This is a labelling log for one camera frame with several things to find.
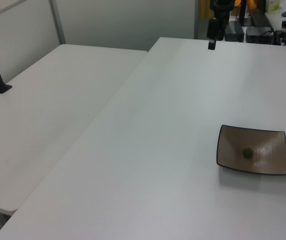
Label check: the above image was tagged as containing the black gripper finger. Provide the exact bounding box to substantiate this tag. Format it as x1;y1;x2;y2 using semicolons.
217;14;230;41
206;17;218;51

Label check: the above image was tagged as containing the yellow orange object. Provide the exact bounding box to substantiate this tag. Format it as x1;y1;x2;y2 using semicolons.
234;0;258;11

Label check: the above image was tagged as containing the thin black upright pole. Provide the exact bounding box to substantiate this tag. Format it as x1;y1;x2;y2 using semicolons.
238;0;246;26

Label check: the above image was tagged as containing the black power adapter box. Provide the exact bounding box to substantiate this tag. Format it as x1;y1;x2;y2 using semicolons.
224;20;244;42

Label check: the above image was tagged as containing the black electronics box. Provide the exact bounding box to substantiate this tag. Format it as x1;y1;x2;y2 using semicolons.
246;25;274;44

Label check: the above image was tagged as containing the brown square ceramic plate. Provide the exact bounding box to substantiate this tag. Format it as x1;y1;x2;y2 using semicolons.
216;124;286;176

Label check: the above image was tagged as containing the green white box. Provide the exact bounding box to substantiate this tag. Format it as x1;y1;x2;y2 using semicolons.
266;0;281;13

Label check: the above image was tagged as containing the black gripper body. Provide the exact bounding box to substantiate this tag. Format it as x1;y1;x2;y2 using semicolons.
210;0;236;19

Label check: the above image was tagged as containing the grey metal partition post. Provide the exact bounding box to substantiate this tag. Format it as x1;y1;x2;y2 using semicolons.
49;0;66;45
193;0;200;40

